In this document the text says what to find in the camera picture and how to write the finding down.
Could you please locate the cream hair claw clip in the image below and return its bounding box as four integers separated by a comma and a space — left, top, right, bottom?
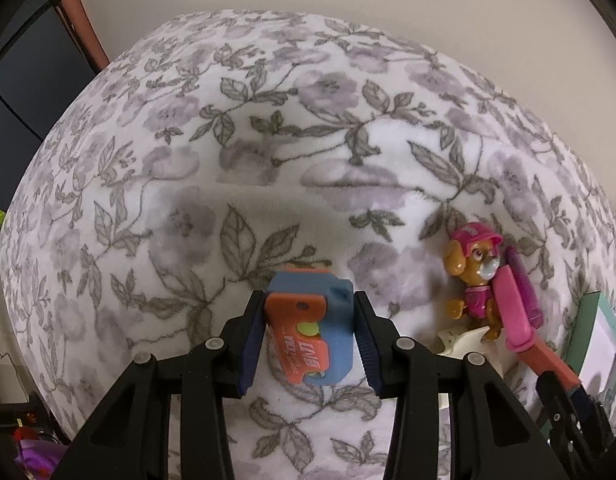
437, 326, 504, 376

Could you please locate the pink pup toy figure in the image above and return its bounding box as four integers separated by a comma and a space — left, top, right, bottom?
442, 222, 503, 340

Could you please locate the orange blue case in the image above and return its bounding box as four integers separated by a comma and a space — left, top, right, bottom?
265, 270, 353, 386
517, 338, 581, 391

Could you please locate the pink kids watch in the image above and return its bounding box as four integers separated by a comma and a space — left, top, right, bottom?
491, 246, 544, 353

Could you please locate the teal white tray box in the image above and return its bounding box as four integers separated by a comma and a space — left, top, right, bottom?
565, 292, 616, 413

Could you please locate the floral white blanket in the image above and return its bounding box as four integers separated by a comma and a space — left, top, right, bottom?
0, 10, 616, 479

